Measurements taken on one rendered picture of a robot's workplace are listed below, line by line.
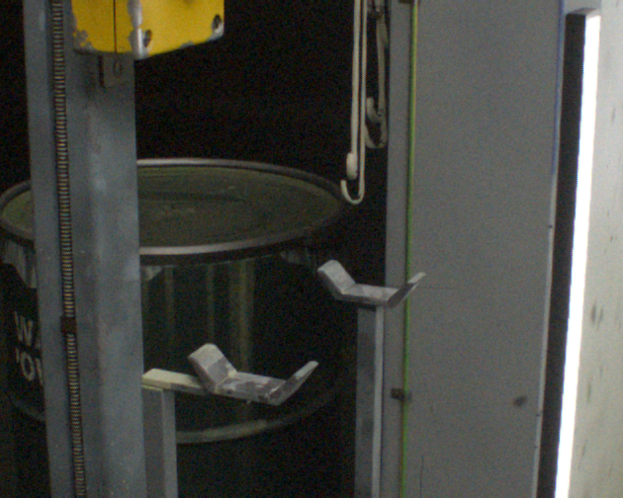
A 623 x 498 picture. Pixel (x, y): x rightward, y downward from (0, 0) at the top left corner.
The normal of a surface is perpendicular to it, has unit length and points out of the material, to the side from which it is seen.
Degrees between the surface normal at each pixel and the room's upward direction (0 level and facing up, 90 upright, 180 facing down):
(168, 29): 90
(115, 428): 90
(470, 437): 90
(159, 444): 90
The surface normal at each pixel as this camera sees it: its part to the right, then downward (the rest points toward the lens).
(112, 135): 0.91, 0.12
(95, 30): -0.40, 0.26
